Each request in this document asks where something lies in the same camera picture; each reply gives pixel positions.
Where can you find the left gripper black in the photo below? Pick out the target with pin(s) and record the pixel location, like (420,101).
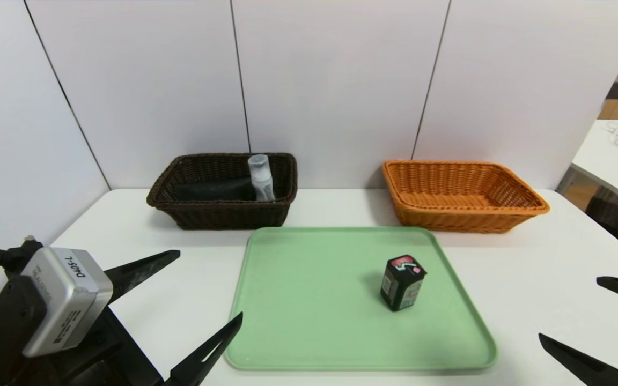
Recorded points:
(126,329)

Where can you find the black soft glasses case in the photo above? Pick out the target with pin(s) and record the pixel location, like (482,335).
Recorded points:
(212,190)

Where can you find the white plastic bottle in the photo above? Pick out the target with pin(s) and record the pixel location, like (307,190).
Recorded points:
(262,179)

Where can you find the small black drink carton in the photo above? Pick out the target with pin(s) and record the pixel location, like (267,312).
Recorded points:
(403,284)

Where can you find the dark brown wicker basket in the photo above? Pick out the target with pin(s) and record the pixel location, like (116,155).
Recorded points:
(223,214)

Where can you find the orange wicker basket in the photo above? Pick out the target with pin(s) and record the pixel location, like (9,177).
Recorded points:
(448,214)

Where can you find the light green plastic tray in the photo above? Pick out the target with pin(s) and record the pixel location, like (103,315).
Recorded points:
(314,300)

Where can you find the white side table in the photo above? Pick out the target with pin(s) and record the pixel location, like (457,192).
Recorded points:
(609,161)

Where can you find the dark grey box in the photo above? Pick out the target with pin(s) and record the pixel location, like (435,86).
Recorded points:
(617,90)

